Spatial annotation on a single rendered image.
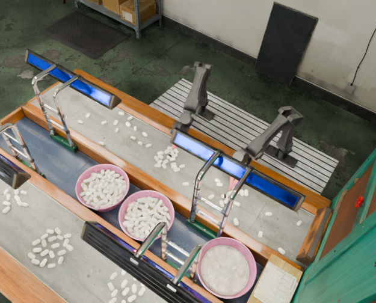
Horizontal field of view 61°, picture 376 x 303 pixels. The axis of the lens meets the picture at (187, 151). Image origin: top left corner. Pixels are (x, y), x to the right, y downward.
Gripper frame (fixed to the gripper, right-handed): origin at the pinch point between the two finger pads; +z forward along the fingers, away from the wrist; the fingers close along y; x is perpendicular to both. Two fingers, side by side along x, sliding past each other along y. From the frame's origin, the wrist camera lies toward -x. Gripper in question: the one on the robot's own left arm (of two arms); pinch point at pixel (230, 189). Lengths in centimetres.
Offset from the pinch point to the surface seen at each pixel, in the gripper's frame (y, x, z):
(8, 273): -57, -59, 68
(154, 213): -24.3, -19.8, 25.8
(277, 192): 21.2, -31.1, -12.9
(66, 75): -97, -31, -15
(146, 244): -8, -66, 21
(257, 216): 18.7, -1.5, 4.9
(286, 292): 44, -22, 23
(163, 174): -34.7, -5.4, 9.5
